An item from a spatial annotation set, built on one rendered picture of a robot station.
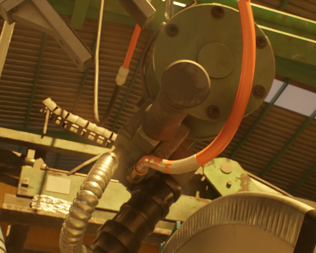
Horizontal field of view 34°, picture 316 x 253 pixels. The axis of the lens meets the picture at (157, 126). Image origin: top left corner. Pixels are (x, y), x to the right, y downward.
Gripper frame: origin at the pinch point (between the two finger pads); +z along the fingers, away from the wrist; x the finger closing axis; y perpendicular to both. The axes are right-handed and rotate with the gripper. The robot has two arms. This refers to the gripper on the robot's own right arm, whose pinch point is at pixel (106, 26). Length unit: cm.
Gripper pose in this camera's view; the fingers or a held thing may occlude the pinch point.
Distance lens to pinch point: 51.7
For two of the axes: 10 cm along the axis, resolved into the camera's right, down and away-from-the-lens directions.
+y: 1.6, -2.4, -9.6
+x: 7.6, -5.9, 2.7
